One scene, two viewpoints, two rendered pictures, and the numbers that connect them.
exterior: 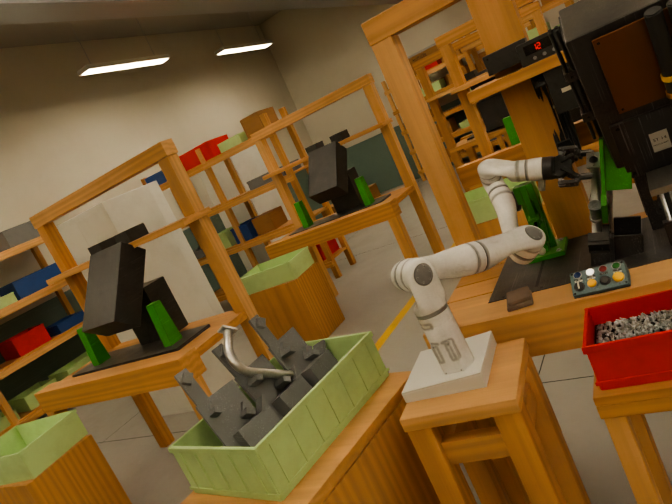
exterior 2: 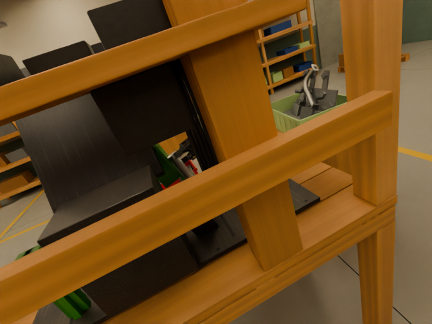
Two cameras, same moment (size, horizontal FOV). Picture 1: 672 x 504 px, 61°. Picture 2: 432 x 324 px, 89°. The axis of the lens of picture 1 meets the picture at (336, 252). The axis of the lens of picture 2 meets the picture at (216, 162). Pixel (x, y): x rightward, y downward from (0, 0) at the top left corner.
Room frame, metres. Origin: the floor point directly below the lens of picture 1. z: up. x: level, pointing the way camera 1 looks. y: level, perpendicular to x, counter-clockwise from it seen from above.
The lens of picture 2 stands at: (2.42, -1.26, 1.48)
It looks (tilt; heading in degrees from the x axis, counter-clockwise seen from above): 25 degrees down; 138
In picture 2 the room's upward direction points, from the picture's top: 21 degrees counter-clockwise
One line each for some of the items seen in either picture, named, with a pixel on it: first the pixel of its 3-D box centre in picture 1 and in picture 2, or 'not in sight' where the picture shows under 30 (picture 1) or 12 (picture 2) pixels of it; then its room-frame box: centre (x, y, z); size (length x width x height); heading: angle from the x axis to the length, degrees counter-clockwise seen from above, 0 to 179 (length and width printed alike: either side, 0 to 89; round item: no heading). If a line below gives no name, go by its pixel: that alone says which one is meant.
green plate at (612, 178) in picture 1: (613, 165); (164, 166); (1.68, -0.87, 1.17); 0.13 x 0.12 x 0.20; 59
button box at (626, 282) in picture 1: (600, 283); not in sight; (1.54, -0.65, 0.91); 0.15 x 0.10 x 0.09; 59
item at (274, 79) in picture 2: not in sight; (260, 52); (-0.84, 4.56, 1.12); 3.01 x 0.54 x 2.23; 56
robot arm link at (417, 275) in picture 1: (420, 287); not in sight; (1.50, -0.17, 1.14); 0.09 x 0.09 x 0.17; 24
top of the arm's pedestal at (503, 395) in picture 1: (467, 383); not in sight; (1.49, -0.18, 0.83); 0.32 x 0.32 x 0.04; 62
